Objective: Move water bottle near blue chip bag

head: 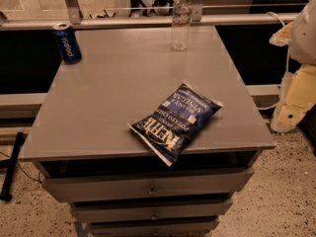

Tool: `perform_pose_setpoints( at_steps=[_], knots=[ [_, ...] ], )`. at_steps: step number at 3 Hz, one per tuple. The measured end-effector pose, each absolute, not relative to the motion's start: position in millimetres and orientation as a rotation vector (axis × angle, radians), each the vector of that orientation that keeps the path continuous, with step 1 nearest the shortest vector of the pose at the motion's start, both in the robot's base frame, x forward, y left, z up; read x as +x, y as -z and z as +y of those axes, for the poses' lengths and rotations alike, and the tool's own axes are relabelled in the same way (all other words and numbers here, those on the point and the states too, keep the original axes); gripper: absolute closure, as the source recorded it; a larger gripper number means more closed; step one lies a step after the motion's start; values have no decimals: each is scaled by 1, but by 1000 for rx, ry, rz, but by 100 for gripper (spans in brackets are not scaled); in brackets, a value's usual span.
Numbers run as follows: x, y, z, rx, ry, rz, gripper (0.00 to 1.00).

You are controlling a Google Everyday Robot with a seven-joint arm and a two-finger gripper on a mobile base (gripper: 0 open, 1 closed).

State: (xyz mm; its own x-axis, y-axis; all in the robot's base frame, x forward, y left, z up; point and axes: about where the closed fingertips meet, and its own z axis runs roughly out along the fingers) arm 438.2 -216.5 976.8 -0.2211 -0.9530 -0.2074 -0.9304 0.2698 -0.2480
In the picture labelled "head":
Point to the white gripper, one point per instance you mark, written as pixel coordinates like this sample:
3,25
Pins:
305,37

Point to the blue Kettle chip bag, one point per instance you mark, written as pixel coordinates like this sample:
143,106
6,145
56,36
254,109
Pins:
175,123

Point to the blue Pepsi can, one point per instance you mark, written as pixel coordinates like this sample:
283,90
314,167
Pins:
66,41

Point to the top grey drawer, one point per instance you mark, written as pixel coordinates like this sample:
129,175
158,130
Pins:
214,181

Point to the grey drawer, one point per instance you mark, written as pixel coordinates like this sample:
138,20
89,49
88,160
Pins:
151,210
157,228
214,181

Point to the grey drawer cabinet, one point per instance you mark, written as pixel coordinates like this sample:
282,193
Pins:
82,128

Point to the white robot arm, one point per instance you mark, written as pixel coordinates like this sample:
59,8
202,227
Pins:
302,44

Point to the clear plastic water bottle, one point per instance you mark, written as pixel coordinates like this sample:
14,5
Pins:
181,20

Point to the middle grey drawer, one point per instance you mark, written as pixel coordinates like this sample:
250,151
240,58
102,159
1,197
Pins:
151,210

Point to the bottom grey drawer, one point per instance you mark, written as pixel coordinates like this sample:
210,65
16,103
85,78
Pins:
157,228

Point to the metal railing frame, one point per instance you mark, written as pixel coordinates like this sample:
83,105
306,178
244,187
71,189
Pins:
103,14

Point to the black stand leg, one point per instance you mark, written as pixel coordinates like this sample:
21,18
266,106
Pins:
10,164

